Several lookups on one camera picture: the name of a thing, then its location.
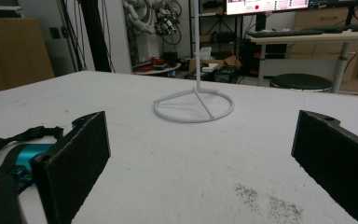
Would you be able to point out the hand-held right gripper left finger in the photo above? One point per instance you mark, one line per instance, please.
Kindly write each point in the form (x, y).
(74, 161)

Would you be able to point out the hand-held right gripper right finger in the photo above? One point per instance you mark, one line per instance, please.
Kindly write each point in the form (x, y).
(335, 155)

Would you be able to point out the black round stool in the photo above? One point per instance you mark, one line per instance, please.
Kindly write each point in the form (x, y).
(301, 81)

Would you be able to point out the light wooden desk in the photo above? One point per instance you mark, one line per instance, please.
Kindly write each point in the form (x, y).
(317, 38)

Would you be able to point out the round white low table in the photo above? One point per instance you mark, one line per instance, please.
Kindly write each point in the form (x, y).
(158, 70)

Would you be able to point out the brown cardboard panel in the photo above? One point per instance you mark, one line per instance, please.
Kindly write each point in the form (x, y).
(12, 53)

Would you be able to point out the black keyboard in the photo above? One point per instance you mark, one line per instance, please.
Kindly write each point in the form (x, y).
(341, 28)
(284, 33)

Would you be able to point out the black metal stand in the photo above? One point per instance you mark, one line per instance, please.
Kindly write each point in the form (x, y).
(94, 34)

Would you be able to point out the wooden drawer cabinet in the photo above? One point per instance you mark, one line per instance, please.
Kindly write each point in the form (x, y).
(320, 18)

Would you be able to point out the open cardboard box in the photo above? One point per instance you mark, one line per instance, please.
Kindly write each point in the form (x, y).
(227, 61)

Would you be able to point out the monitor screen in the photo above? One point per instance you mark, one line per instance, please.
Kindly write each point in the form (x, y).
(267, 6)

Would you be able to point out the black shelf rack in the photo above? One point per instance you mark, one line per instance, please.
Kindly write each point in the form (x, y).
(214, 28)

